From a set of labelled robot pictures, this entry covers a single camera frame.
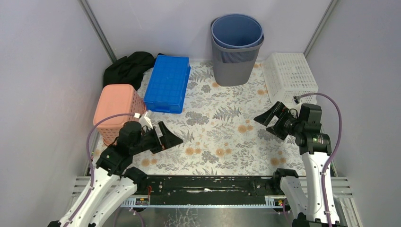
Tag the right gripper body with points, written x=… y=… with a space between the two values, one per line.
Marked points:
x=289 y=123

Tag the blue divided plastic tray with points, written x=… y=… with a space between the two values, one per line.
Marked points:
x=167 y=86

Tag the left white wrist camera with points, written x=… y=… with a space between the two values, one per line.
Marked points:
x=144 y=119

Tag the black cloth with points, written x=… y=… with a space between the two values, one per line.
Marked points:
x=129 y=69

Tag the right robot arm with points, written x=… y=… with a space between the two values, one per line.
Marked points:
x=316 y=207

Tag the white plastic basket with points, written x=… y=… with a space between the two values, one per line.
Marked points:
x=287 y=75

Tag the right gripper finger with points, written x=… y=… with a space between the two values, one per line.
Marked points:
x=277 y=110
x=279 y=130

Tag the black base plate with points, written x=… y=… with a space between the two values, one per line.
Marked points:
x=199 y=190

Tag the floral table mat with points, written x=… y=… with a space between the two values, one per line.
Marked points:
x=219 y=133

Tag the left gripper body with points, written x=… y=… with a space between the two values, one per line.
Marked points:
x=159 y=140

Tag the pink plastic basket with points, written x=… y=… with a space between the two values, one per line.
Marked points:
x=116 y=99

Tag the blue inner bucket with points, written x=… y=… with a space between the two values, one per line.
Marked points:
x=236 y=31

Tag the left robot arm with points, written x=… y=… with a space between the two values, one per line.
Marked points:
x=113 y=179

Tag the grey waste bin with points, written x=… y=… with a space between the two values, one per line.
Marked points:
x=232 y=67

